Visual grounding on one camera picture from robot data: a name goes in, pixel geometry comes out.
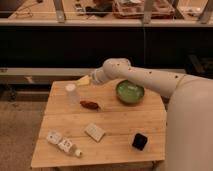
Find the black eraser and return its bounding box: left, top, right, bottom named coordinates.
left=132, top=133, right=148, bottom=150

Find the clear plastic bottle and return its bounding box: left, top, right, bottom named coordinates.
left=46, top=131, right=82, bottom=157

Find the white rectangular sponge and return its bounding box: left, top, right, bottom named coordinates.
left=84, top=123, right=105, bottom=142

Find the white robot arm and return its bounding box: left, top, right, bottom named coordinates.
left=77, top=58, right=213, bottom=171

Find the green bowl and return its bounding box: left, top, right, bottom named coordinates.
left=116, top=80, right=145, bottom=104

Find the white ceramic cup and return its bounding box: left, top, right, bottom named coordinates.
left=65, top=83, right=80, bottom=105

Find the red tray on shelf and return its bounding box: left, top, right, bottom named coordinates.
left=112, top=0, right=174, bottom=19

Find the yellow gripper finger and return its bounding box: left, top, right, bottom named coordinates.
left=76, top=75, right=90, bottom=86

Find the brown sausage-shaped object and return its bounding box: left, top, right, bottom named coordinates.
left=80, top=101, right=99, bottom=110

